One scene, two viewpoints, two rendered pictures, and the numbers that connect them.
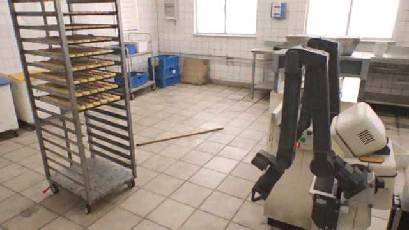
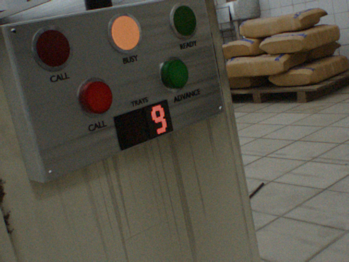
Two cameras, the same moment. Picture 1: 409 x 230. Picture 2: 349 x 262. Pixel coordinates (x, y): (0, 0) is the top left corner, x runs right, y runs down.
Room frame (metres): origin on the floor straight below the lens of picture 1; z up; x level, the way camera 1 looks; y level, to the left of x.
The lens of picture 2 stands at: (1.43, -0.12, 0.81)
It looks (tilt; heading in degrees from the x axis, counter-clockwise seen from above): 12 degrees down; 293
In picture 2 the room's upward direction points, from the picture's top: 12 degrees counter-clockwise
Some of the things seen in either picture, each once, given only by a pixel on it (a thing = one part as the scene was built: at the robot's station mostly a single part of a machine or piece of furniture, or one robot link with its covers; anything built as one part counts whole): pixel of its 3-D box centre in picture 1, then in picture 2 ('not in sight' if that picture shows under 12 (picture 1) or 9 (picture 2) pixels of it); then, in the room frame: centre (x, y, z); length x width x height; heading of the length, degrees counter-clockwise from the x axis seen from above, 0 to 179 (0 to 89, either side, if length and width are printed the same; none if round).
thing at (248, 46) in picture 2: not in sight; (257, 43); (2.44, -4.84, 0.47); 0.72 x 0.42 x 0.17; 60
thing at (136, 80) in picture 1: (131, 79); not in sight; (5.50, 1.39, 0.28); 0.56 x 0.38 x 0.20; 158
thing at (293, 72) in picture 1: (290, 111); not in sight; (0.97, -0.31, 1.18); 0.11 x 0.06 x 0.43; 152
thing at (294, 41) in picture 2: not in sight; (302, 38); (1.98, -4.54, 0.47); 0.72 x 0.42 x 0.17; 65
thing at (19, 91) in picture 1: (33, 96); not in sight; (3.95, 2.41, 0.38); 0.64 x 0.54 x 0.77; 57
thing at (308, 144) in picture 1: (295, 136); (124, 76); (1.67, -0.58, 0.77); 0.24 x 0.04 x 0.14; 62
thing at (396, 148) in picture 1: (389, 154); not in sight; (2.73, -1.96, 0.08); 0.30 x 0.22 x 0.16; 4
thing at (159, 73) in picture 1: (164, 70); not in sight; (6.28, 0.86, 0.30); 0.60 x 0.40 x 0.20; 150
